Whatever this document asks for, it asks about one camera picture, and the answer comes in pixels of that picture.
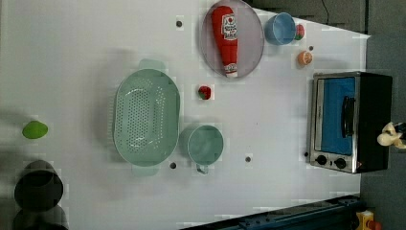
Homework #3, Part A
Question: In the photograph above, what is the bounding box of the black toaster oven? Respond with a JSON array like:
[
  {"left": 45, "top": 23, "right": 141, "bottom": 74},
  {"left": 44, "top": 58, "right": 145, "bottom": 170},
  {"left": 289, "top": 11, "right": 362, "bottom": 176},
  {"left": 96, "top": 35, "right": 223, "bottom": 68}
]
[{"left": 309, "top": 72, "right": 393, "bottom": 173}]

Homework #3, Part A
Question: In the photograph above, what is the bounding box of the grey round plate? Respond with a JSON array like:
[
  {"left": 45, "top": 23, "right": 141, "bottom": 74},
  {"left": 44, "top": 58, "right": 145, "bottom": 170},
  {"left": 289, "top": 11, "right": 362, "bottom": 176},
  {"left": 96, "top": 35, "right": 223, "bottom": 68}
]
[{"left": 199, "top": 0, "right": 264, "bottom": 78}]

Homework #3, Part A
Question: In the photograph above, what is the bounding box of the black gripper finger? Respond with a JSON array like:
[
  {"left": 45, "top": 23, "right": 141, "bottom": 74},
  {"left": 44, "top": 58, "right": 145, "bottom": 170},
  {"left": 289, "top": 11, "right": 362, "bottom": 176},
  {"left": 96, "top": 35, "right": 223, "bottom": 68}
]
[{"left": 395, "top": 123, "right": 406, "bottom": 134}]

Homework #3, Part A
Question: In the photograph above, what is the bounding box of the small red tomato toy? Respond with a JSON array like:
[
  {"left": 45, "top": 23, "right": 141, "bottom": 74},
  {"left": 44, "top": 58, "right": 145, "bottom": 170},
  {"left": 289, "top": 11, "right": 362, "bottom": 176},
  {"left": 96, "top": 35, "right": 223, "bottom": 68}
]
[{"left": 198, "top": 85, "right": 212, "bottom": 100}]

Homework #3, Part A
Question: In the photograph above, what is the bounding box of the green colander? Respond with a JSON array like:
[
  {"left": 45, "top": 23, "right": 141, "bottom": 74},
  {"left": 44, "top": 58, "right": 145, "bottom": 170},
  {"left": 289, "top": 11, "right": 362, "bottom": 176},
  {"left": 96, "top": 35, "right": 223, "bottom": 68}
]
[{"left": 112, "top": 58, "right": 181, "bottom": 177}]

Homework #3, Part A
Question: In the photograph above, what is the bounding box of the plush strawberry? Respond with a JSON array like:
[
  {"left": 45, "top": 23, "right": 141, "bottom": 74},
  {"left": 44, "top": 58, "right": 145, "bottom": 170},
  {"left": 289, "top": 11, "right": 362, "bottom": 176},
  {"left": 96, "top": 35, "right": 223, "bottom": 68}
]
[{"left": 294, "top": 24, "right": 305, "bottom": 40}]

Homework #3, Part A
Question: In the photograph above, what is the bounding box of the plush orange half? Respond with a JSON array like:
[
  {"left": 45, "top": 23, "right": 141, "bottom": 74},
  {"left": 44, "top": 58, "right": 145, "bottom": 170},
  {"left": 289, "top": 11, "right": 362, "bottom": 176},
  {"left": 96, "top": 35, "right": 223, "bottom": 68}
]
[{"left": 297, "top": 51, "right": 313, "bottom": 66}]

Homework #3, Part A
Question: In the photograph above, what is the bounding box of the green lime toy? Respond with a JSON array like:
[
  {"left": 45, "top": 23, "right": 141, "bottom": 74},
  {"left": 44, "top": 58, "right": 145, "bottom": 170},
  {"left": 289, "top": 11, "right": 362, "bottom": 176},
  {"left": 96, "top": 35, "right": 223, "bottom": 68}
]
[{"left": 22, "top": 121, "right": 49, "bottom": 139}]

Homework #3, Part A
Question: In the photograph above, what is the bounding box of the red plush ketchup bottle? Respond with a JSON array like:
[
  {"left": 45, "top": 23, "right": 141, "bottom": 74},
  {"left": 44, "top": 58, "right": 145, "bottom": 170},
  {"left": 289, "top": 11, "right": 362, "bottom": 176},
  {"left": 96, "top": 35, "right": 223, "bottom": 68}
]
[{"left": 211, "top": 6, "right": 238, "bottom": 78}]

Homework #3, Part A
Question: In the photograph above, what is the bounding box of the peeled plush banana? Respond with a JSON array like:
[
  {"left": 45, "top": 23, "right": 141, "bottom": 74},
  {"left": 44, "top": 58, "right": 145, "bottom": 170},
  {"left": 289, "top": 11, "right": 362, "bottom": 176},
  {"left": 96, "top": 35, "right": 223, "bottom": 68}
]
[{"left": 377, "top": 122, "right": 406, "bottom": 150}]

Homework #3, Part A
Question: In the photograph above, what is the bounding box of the green mug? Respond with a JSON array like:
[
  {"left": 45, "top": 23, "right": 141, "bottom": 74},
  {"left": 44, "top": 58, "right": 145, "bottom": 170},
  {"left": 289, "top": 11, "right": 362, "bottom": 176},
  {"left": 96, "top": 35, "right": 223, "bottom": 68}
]
[{"left": 186, "top": 125, "right": 224, "bottom": 174}]

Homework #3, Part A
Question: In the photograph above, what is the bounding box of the blue cup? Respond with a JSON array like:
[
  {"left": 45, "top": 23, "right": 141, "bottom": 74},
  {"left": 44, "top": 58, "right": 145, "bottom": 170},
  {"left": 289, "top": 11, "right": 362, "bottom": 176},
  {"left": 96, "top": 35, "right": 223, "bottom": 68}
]
[{"left": 264, "top": 12, "right": 296, "bottom": 45}]

